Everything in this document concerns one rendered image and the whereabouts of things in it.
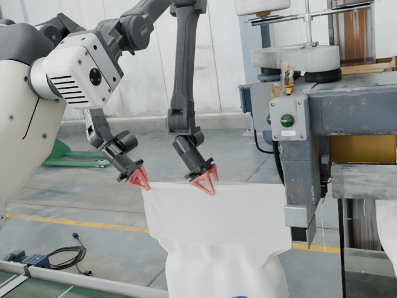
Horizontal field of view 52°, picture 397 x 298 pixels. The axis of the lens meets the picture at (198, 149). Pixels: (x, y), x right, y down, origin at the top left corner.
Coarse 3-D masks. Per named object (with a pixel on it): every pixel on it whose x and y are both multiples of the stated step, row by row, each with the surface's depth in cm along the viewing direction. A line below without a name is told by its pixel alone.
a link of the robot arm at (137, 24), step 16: (144, 0) 102; (160, 0) 105; (176, 0) 124; (192, 0) 122; (128, 16) 92; (144, 16) 95; (128, 32) 90; (144, 32) 94; (128, 48) 93; (144, 48) 94
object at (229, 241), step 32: (160, 192) 133; (192, 192) 126; (224, 192) 122; (256, 192) 119; (160, 224) 137; (192, 224) 130; (224, 224) 125; (256, 224) 122; (192, 256) 129; (224, 256) 125; (256, 256) 121; (192, 288) 129; (224, 288) 123; (256, 288) 120
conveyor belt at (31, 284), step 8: (32, 280) 214; (40, 280) 213; (16, 288) 209; (24, 288) 208; (32, 288) 207; (40, 288) 206; (48, 288) 205; (56, 288) 204; (64, 288) 202; (72, 288) 202; (80, 288) 200; (8, 296) 202; (16, 296) 201; (24, 296) 200; (32, 296) 199; (40, 296) 198; (48, 296) 197; (56, 296) 196; (64, 296) 195; (72, 296) 194; (80, 296) 194; (88, 296) 193; (96, 296) 192; (104, 296) 191; (112, 296) 190; (120, 296) 189
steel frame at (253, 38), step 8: (240, 16) 565; (248, 16) 560; (240, 24) 568; (248, 24) 563; (240, 32) 571; (248, 32) 567; (256, 32) 561; (264, 32) 596; (248, 40) 570; (256, 40) 565; (264, 40) 600; (248, 48) 574; (256, 48) 568; (248, 56) 577; (248, 64) 580; (248, 72) 584; (256, 72) 578; (248, 80) 588; (256, 80) 582; (248, 128) 610
